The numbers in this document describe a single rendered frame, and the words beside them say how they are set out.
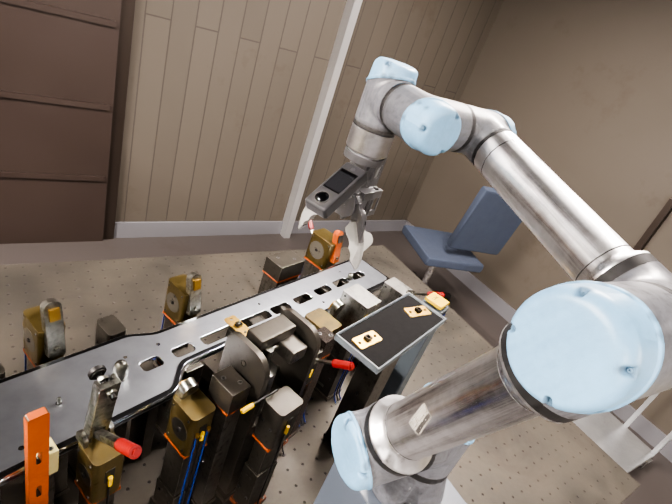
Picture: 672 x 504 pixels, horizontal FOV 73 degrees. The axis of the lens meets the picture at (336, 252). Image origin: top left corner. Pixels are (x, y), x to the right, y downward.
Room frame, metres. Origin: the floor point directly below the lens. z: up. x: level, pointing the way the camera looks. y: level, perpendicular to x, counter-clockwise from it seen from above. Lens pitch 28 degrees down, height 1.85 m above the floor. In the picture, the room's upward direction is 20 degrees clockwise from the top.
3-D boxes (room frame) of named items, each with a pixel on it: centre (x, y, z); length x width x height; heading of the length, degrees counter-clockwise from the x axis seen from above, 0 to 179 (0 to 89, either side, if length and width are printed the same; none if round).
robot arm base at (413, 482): (0.61, -0.28, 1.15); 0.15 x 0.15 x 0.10
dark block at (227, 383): (0.69, 0.11, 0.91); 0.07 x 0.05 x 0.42; 60
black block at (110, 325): (0.85, 0.48, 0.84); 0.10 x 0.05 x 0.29; 60
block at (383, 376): (1.02, -0.22, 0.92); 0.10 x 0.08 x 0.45; 150
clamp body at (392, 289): (1.41, -0.27, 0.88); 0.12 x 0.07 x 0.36; 60
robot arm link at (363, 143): (0.79, 0.02, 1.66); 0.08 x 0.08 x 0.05
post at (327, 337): (0.96, -0.05, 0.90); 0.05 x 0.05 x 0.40; 60
